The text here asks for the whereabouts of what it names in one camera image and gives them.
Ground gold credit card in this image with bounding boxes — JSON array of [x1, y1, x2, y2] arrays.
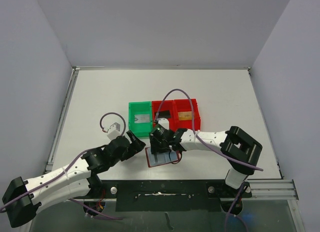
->
[[178, 111, 193, 121]]

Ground red bin with black card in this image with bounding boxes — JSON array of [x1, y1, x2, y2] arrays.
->
[[151, 100, 178, 131]]

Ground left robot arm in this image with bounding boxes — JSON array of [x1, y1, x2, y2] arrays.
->
[[0, 131, 146, 228]]

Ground black credit card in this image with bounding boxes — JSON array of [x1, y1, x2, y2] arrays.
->
[[155, 110, 172, 119]]

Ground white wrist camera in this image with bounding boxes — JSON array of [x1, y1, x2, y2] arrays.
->
[[105, 122, 121, 140], [157, 118, 170, 130]]

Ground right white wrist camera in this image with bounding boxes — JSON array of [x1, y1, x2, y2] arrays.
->
[[157, 118, 170, 130]]

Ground silver credit card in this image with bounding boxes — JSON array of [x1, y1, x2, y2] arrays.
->
[[134, 114, 152, 124]]

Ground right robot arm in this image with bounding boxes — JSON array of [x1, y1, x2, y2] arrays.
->
[[149, 124, 263, 197]]

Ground aluminium front rail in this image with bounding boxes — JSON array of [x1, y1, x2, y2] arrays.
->
[[248, 179, 299, 200]]

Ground red bin with gold card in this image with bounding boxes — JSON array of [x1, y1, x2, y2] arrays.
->
[[174, 98, 201, 131]]

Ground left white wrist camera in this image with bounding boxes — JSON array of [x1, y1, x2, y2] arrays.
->
[[105, 122, 121, 140]]

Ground green plastic bin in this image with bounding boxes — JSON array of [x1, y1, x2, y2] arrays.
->
[[128, 101, 153, 138]]

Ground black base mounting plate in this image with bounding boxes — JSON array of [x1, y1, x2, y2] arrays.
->
[[80, 180, 252, 212]]

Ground red leather card holder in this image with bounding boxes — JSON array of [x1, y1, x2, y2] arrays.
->
[[145, 147, 182, 168]]

